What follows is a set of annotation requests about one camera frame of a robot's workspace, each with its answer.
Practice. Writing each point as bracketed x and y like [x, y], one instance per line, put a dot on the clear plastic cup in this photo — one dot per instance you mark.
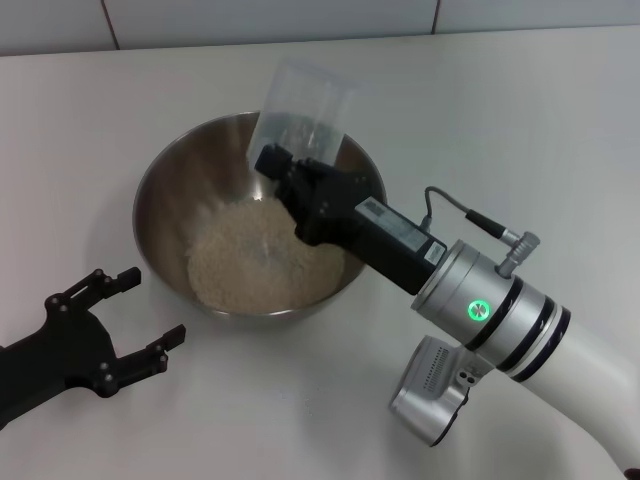
[305, 95]

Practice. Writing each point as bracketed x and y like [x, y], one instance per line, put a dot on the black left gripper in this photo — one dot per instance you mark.
[65, 345]

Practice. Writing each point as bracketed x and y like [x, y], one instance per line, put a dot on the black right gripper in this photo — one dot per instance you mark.
[370, 230]

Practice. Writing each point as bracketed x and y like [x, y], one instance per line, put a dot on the stainless steel mixing bowl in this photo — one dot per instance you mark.
[180, 200]

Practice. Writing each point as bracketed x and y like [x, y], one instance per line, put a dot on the white rice grains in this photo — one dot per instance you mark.
[250, 260]

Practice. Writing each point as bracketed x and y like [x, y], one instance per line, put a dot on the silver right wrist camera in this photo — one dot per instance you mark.
[430, 395]

